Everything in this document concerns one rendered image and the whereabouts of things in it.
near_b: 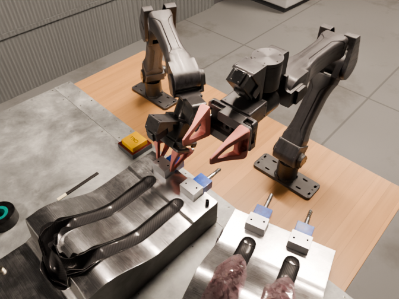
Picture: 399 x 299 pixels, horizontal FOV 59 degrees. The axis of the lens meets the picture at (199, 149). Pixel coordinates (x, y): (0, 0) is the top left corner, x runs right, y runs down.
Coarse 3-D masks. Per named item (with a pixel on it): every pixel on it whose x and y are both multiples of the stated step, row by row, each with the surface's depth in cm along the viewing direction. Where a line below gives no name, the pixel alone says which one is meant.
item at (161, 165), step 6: (162, 156) 96; (168, 156) 98; (180, 156) 99; (156, 162) 95; (162, 162) 95; (168, 162) 95; (156, 168) 95; (162, 168) 93; (168, 168) 93; (180, 168) 98; (162, 174) 94; (168, 174) 94
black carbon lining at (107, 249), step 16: (128, 192) 92; (112, 208) 89; (160, 208) 88; (176, 208) 88; (48, 224) 77; (64, 224) 81; (80, 224) 81; (144, 224) 85; (160, 224) 85; (48, 240) 78; (112, 240) 79; (128, 240) 81; (48, 256) 79; (64, 256) 72; (80, 256) 73; (96, 256) 75; (48, 272) 76; (64, 272) 77; (80, 272) 70; (64, 288) 73
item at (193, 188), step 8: (200, 176) 93; (208, 176) 94; (184, 184) 89; (192, 184) 89; (200, 184) 91; (208, 184) 91; (184, 192) 90; (192, 192) 87; (200, 192) 89; (192, 200) 89
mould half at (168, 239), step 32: (96, 192) 92; (160, 192) 91; (32, 224) 79; (96, 224) 82; (128, 224) 85; (192, 224) 85; (32, 256) 81; (128, 256) 76; (160, 256) 81; (0, 288) 76; (32, 288) 76; (96, 288) 68; (128, 288) 77
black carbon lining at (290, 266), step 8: (240, 240) 85; (248, 240) 85; (240, 248) 84; (248, 248) 84; (248, 256) 82; (288, 256) 82; (288, 264) 81; (296, 264) 81; (280, 272) 79; (288, 272) 80; (296, 272) 79
